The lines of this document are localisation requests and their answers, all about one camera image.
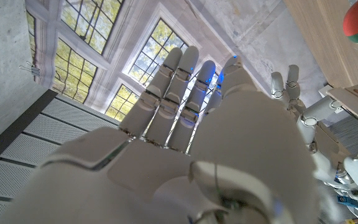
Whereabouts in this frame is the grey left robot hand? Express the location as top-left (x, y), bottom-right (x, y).
top-left (270, 64), bottom-right (358, 217)

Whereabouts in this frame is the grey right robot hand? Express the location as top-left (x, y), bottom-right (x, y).
top-left (0, 45), bottom-right (321, 224)

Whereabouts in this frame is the printed window backdrop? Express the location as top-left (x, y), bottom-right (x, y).
top-left (25, 0), bottom-right (329, 125)

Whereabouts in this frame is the metal binder clip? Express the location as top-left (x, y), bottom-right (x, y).
top-left (19, 60), bottom-right (40, 77)

